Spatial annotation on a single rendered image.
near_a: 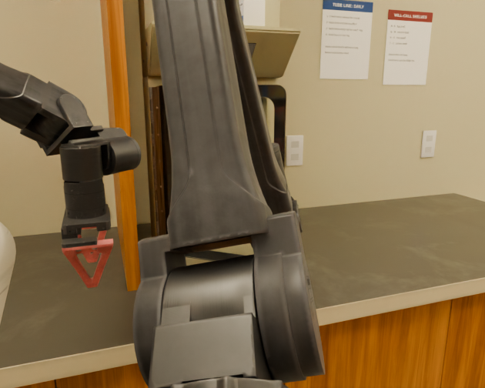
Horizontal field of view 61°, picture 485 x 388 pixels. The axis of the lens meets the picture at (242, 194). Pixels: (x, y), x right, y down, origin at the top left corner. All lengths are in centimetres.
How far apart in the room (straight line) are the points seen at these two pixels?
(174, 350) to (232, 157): 11
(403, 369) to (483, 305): 27
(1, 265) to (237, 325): 12
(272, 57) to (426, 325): 74
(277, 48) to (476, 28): 124
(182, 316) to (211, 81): 15
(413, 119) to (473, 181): 47
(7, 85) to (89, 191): 17
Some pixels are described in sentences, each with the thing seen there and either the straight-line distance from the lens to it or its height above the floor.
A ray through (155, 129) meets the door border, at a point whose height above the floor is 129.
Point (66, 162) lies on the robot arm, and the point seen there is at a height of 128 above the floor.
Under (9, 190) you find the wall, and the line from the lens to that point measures 146.
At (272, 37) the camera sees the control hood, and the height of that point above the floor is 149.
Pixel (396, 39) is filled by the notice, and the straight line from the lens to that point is 181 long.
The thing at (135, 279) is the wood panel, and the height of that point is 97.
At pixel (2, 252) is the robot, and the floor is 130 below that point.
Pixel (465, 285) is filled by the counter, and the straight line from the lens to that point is 113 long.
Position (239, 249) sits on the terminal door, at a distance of 94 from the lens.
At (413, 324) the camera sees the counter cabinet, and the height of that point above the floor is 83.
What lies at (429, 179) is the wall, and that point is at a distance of 199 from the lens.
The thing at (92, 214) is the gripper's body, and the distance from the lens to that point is 65.
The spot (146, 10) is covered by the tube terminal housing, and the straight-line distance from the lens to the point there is 100.
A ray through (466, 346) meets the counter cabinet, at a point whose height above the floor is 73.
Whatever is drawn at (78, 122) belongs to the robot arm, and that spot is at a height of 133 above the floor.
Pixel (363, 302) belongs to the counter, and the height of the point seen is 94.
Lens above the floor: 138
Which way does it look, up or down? 14 degrees down
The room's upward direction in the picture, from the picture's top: straight up
